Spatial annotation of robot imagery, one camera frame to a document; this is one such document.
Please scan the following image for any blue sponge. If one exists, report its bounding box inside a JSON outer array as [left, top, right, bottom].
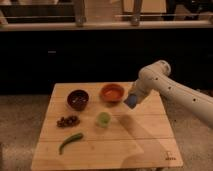
[[124, 94, 137, 109]]

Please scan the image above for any red bowl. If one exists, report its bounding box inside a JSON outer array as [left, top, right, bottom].
[[100, 83, 125, 102]]

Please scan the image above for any dark grape bunch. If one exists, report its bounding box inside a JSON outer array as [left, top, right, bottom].
[[57, 115, 80, 128]]

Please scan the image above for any green cup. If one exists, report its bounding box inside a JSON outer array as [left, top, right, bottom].
[[97, 112, 111, 127]]

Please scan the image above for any green chili pepper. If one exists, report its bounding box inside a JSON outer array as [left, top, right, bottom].
[[58, 133, 84, 155]]

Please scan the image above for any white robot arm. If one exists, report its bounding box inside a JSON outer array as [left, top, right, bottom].
[[124, 60, 213, 129]]

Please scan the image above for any dark brown bowl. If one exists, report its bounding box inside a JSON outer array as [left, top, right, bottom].
[[67, 89, 89, 111]]

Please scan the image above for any long dark counter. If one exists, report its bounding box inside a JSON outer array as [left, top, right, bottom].
[[0, 21, 213, 94]]

